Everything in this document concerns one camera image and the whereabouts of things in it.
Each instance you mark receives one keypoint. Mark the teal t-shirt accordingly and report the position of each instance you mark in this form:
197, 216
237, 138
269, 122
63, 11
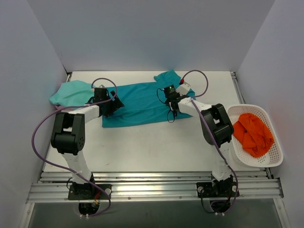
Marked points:
143, 103

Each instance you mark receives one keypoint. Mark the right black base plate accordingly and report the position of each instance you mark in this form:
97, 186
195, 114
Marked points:
216, 190

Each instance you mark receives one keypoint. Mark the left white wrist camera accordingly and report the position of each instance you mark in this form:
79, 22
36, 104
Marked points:
95, 87

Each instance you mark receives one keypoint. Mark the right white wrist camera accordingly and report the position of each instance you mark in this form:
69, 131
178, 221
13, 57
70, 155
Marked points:
183, 87

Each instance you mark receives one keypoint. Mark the white perforated plastic basket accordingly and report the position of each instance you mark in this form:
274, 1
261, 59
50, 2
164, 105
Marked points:
272, 158

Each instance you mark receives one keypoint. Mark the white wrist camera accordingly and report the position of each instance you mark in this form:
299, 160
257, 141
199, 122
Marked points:
95, 87
183, 87

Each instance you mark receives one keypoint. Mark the orange t-shirt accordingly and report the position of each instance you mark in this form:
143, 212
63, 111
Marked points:
254, 136

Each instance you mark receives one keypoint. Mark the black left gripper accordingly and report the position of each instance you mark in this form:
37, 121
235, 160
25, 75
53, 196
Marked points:
113, 103

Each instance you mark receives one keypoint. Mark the mint green folded t-shirt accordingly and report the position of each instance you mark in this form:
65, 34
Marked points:
73, 93

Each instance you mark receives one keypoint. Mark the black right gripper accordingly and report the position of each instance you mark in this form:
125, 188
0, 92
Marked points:
173, 104

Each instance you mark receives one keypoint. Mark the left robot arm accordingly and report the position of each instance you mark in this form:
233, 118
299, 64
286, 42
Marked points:
68, 137

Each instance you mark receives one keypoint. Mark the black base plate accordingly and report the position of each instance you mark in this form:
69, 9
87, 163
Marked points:
216, 190
85, 192

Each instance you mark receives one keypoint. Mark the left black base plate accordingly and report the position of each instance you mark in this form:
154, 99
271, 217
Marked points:
85, 192

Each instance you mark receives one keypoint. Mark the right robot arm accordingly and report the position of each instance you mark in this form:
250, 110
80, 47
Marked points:
216, 127

